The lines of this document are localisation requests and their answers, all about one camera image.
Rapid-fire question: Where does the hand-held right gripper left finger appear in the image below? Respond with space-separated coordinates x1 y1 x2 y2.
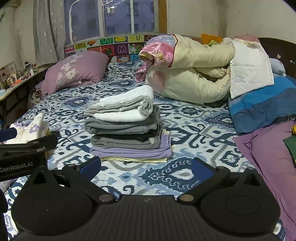
28 156 121 204

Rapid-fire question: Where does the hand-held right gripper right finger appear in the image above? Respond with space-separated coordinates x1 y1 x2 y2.
177 158 266 204

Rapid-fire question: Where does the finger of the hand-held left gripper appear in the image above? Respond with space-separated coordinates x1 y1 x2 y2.
0 134 58 153
0 128 18 141

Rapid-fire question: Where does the white floral garment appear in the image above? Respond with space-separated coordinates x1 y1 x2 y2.
6 113 49 144

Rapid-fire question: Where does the pile of mixed clothes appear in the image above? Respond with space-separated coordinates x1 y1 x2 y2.
135 34 234 105

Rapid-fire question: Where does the blue patterned bed sheet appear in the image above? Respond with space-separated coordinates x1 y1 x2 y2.
0 61 288 241

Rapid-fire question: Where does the pale yellow folded garment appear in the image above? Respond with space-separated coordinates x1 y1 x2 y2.
100 156 168 163

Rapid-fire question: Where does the dark grey folded garment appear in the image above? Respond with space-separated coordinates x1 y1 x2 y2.
90 124 162 150

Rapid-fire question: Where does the cluttered side desk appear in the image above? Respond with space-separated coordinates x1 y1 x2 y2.
0 61 50 121

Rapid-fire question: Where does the purple folded garment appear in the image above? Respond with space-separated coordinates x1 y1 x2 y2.
90 130 172 160

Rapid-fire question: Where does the plain purple pillow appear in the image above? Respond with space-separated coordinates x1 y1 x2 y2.
232 120 296 241

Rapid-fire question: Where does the white folded garment grey trim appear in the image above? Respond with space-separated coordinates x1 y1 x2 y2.
83 85 155 122

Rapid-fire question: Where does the purple floral pillow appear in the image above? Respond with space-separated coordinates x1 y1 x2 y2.
36 50 110 98

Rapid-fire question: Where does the blue blanket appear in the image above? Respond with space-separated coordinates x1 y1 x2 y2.
228 75 296 135

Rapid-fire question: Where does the dark green cloth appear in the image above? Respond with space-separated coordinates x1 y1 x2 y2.
283 134 296 168

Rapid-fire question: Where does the white quilted blanket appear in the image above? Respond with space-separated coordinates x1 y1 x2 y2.
222 38 274 99

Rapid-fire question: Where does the grey starry curtain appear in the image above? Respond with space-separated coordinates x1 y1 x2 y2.
32 0 74 66

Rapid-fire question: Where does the colourful alphabet foam mat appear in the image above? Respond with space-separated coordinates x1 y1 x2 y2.
64 34 162 63

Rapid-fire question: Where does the orange cloth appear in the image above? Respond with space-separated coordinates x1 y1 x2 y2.
201 34 223 45

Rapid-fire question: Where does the pink pillow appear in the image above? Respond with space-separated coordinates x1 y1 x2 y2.
232 34 260 43

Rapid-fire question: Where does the dark wooden headboard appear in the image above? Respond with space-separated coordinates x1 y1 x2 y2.
257 37 296 79

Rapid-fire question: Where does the window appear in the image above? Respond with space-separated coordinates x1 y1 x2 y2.
63 0 168 39

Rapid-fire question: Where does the white tube frame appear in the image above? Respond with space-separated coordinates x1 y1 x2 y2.
69 0 80 44

